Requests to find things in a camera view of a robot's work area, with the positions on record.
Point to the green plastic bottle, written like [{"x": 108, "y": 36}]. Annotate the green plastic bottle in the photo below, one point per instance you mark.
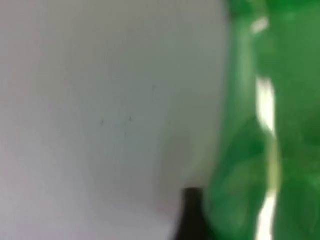
[{"x": 295, "y": 150}]

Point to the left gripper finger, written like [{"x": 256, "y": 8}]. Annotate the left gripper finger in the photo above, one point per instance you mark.
[{"x": 192, "y": 217}]

